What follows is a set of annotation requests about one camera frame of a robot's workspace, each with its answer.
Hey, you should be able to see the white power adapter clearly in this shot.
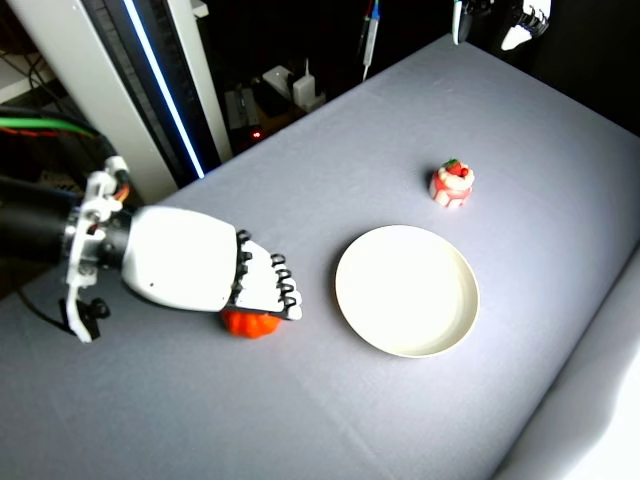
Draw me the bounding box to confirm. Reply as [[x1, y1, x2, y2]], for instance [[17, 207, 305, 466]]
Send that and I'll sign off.
[[292, 58, 326, 112]]

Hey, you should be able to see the orange toy pumpkin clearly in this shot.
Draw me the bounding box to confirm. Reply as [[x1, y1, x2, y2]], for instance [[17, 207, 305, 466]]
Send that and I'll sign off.
[[221, 308, 284, 340]]

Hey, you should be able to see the white column with blue light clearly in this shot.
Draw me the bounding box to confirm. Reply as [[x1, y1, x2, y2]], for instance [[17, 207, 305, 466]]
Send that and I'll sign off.
[[7, 0, 234, 189]]

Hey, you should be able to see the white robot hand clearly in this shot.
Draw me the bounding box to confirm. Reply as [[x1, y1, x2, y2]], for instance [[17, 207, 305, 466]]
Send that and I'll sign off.
[[451, 0, 554, 52], [121, 204, 304, 324]]

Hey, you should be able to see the cream round plate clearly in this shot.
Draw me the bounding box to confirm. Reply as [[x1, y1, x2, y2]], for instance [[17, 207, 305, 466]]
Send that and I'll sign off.
[[333, 223, 481, 360]]

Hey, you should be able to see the white plug block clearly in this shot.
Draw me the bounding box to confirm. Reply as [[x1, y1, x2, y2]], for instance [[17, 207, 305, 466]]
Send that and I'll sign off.
[[262, 64, 296, 97]]

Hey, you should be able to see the black box with red light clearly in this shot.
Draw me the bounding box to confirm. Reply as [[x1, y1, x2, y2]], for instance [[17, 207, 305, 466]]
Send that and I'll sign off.
[[222, 87, 269, 151]]

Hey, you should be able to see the strawberry cupcake toy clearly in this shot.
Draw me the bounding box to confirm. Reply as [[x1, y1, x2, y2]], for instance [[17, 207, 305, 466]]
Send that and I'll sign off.
[[428, 157, 475, 209]]

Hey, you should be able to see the white shelf board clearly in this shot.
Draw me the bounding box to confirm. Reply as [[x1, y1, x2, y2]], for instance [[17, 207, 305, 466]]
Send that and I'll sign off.
[[0, 54, 51, 104]]

